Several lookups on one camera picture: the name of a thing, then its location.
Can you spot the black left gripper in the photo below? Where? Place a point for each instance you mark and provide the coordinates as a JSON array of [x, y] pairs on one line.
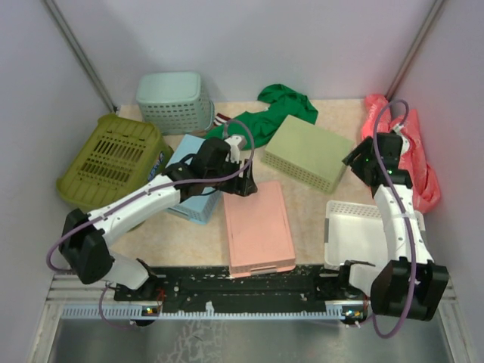
[[245, 186]]

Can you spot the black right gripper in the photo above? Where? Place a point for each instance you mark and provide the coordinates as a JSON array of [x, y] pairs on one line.
[[355, 159]]

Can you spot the pink plastic basket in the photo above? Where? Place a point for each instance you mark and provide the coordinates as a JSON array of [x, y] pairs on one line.
[[259, 236]]

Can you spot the light blue shallow basket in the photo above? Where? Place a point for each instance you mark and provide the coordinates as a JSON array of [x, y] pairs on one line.
[[196, 209]]

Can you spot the light green plastic basket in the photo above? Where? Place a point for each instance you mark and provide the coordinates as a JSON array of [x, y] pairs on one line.
[[308, 153]]

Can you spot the white plastic basket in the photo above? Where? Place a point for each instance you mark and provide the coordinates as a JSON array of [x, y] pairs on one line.
[[354, 232]]

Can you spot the light blue laundry basket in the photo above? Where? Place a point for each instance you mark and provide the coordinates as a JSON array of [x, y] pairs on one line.
[[175, 102]]

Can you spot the olive green laundry basket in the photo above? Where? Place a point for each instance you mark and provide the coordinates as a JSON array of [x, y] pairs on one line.
[[119, 157]]

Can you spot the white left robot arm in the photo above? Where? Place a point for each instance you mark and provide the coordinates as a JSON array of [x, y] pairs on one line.
[[87, 237]]

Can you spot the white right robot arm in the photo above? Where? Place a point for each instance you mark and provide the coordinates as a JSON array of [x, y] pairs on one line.
[[405, 280]]

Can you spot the green shirt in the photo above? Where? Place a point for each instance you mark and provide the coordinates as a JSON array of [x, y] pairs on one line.
[[282, 102]]

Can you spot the pink plastic bag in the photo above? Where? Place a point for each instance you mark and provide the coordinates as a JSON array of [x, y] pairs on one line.
[[426, 190]]

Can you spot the brown striped sock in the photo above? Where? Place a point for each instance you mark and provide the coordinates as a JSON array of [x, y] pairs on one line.
[[219, 120]]

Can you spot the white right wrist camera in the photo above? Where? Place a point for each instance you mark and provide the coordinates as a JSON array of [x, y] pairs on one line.
[[405, 142]]

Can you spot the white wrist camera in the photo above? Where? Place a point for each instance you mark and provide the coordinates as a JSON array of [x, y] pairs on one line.
[[236, 144], [405, 142]]

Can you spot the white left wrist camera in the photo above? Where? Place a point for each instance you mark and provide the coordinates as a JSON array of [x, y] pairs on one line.
[[236, 144]]

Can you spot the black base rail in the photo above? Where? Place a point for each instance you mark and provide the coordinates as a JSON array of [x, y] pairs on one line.
[[306, 288]]

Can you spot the white slotted cable duct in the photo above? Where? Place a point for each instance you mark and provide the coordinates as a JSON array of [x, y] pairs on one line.
[[335, 311]]

